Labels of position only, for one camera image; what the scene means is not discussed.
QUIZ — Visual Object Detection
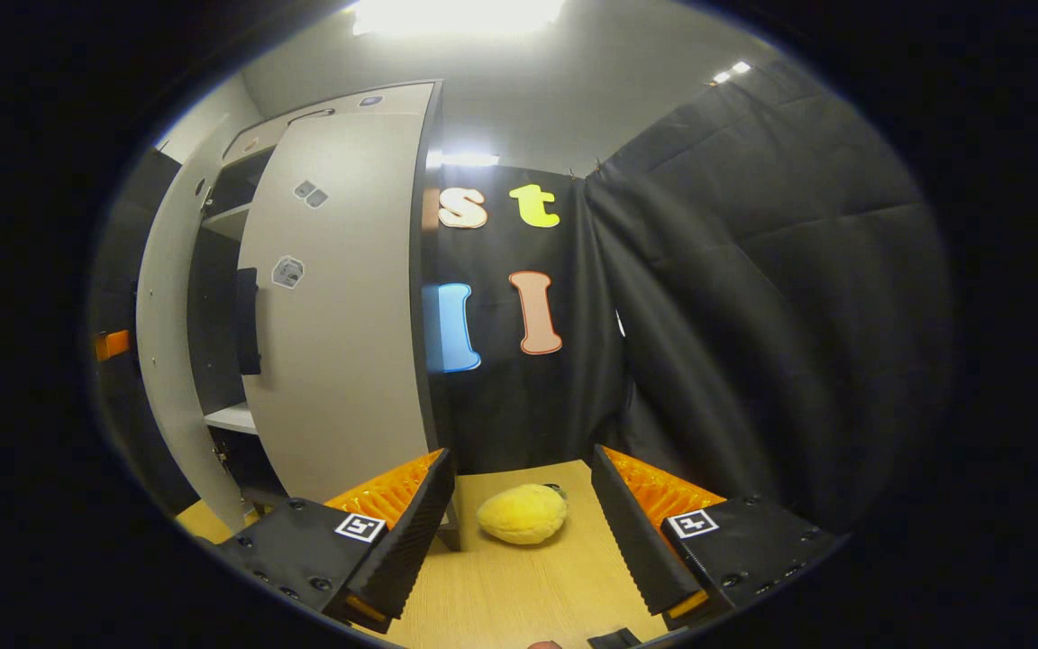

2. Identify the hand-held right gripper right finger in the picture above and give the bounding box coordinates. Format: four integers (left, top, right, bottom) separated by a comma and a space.
589, 444, 844, 632

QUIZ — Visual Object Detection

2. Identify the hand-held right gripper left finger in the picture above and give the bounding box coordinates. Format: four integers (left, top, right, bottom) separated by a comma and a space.
213, 448, 457, 635

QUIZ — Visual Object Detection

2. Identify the grey cabinet door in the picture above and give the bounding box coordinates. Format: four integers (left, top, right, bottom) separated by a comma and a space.
136, 113, 250, 533
233, 111, 437, 506

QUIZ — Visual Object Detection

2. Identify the grey and white cabinet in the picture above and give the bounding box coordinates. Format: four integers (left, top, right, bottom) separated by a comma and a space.
186, 79, 445, 519

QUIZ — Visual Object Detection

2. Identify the grey cabinet drawer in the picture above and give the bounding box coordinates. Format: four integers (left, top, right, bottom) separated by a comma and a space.
222, 83, 437, 168

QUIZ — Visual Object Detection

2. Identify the yellow plush toy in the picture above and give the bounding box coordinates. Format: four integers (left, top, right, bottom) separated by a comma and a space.
477, 483, 569, 546

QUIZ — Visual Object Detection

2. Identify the black quilted backdrop cloth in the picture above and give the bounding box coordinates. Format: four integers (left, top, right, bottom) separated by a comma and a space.
584, 59, 952, 533

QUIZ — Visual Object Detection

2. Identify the large ceiling light panel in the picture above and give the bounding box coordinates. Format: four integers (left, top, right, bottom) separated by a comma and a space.
352, 0, 565, 37

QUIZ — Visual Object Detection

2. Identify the black cabinet door handle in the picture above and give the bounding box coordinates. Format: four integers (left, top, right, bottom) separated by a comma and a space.
233, 267, 262, 376

